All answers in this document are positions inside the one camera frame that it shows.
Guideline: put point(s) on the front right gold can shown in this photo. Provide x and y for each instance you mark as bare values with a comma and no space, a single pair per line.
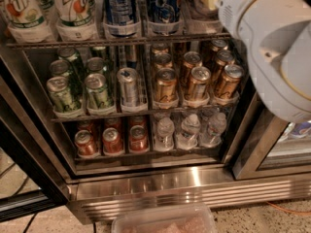
228,81

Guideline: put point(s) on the wire shelf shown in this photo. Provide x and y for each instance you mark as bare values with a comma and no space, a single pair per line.
119,41
143,110

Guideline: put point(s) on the stainless steel fridge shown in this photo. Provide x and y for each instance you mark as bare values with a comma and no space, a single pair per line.
256,161

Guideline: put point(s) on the front right red can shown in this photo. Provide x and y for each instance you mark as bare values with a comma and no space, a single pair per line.
138,139

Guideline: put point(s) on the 7up bottle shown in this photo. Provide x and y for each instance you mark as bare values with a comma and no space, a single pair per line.
27,22
76,20

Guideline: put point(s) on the clear water bottle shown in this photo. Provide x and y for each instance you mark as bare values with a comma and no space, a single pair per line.
187,136
211,136
164,134

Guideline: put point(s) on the silver can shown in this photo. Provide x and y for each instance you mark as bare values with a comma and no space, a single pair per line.
128,80

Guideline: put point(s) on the middle clear water bottle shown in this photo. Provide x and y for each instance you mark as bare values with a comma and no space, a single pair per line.
187,136

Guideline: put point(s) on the blue plastic bottle right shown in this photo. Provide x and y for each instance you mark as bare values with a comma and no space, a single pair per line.
164,15

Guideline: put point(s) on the front middle gold can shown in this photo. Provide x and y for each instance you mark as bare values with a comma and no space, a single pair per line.
198,84

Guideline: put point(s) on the blue can behind glass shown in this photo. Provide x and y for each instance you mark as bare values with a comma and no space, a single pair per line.
301,130

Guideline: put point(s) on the blue plastic bottle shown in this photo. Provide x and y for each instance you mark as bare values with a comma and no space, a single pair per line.
164,15
120,17

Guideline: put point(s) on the middle wire shelf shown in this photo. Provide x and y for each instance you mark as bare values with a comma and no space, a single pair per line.
143,110

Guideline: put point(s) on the right clear water bottle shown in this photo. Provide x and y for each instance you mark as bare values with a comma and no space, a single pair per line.
211,136

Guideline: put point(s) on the front middle red can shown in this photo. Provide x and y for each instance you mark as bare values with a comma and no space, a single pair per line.
112,141

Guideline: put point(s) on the front left green can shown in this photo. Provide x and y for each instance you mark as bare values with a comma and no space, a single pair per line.
61,95

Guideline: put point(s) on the front left gold can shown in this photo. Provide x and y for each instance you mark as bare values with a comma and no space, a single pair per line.
165,85

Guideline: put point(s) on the front left red can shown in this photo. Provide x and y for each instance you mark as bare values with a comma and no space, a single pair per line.
86,145

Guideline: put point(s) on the clear plastic container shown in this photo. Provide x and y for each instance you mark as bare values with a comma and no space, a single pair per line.
189,218

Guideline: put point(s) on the blue plastic bottle left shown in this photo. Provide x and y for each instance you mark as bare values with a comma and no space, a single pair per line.
120,17

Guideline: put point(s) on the left 7up bottle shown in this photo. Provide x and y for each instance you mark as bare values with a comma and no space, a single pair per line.
27,22

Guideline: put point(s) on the gold can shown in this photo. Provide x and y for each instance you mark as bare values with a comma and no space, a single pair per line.
228,81
165,85
198,84

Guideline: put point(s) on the green can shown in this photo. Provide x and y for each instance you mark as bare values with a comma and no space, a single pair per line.
61,95
98,92

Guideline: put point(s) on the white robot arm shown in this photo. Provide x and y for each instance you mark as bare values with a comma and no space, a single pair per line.
281,74

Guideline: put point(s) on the top wire shelf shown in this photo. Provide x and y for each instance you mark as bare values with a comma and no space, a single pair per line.
119,41

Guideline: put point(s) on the left clear water bottle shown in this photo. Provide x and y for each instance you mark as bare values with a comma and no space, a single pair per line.
164,134

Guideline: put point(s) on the red can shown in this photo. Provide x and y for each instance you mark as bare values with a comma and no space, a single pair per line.
138,139
112,141
86,145

